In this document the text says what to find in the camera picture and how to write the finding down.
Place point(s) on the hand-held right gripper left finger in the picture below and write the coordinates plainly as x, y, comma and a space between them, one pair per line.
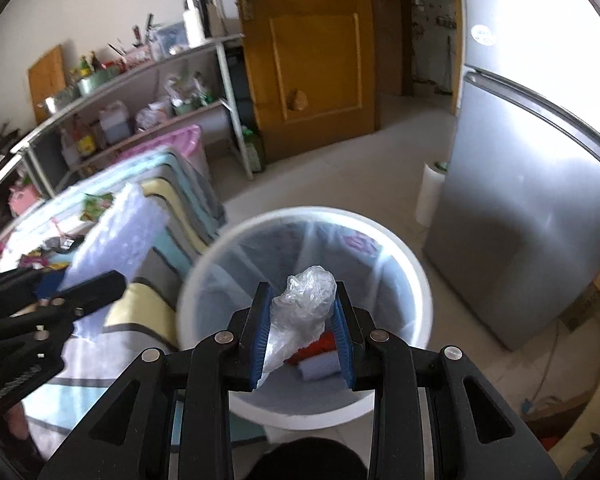
261, 340

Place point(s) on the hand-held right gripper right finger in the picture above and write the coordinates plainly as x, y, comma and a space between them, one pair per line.
341, 345

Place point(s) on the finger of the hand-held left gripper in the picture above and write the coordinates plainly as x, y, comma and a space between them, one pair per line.
50, 284
95, 290

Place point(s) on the bubble wrap sheet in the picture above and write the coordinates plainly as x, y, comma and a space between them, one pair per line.
125, 230

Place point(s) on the green snack bag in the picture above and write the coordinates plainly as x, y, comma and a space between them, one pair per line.
97, 206

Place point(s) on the white bin with liner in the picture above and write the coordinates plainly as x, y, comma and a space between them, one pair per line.
405, 285

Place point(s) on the person's left hand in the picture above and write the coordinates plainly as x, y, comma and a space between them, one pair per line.
17, 422

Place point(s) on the red wrapper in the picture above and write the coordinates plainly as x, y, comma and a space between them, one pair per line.
322, 347

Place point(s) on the colourful snack wrapper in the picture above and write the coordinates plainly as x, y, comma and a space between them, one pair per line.
35, 261

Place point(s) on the purple white packet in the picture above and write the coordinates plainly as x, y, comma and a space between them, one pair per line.
320, 367

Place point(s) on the pink storage basket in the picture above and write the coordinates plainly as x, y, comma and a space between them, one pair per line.
25, 200

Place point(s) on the striped blanket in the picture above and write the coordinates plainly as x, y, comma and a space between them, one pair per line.
180, 255

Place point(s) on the yellow label oil bottle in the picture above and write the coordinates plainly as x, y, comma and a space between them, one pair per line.
86, 142

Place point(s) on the clear jug with dark liquid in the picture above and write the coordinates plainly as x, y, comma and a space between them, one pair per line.
116, 127

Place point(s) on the white paper roll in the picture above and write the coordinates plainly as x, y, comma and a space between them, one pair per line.
427, 195

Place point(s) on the pink lidded storage box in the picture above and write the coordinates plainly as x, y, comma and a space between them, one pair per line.
185, 140

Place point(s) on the small clear plastic bag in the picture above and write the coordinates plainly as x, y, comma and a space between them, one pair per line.
152, 119

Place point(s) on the steel pot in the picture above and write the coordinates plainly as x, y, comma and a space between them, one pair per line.
60, 101

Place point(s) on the green bottle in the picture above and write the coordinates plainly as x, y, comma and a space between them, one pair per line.
254, 152

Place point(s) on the metal shelf rack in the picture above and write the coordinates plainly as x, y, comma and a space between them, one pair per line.
242, 145

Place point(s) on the wooden cutting board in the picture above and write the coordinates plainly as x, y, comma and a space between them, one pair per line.
45, 80

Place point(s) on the green metal basin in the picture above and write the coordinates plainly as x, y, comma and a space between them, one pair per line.
97, 82

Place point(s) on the silver refrigerator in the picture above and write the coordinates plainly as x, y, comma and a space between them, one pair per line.
505, 185

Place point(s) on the pink utensil basket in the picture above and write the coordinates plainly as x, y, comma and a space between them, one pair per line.
137, 57

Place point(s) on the cardboard box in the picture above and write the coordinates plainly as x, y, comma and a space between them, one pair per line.
587, 305

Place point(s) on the clear plastic container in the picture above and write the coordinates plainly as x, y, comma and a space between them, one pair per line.
169, 40

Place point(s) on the yellow printed cloth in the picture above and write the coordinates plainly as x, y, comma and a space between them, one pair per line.
595, 440

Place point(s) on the white thermos jug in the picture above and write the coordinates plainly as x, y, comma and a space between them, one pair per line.
194, 25

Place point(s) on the wooden door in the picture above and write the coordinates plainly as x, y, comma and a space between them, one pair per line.
320, 60

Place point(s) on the steel electric kettle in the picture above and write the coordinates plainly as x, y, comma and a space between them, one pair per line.
209, 12

